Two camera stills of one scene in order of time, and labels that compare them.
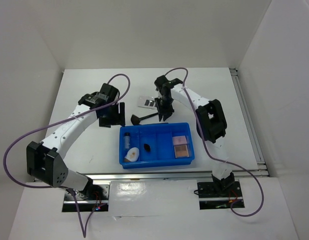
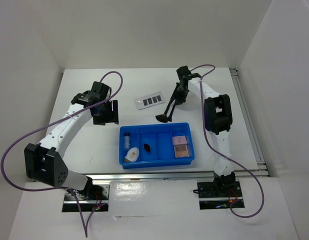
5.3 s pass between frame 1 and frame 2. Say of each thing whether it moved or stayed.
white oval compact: stayed
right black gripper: moved
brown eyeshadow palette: stayed
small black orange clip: stayed
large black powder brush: moved
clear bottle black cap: stayed
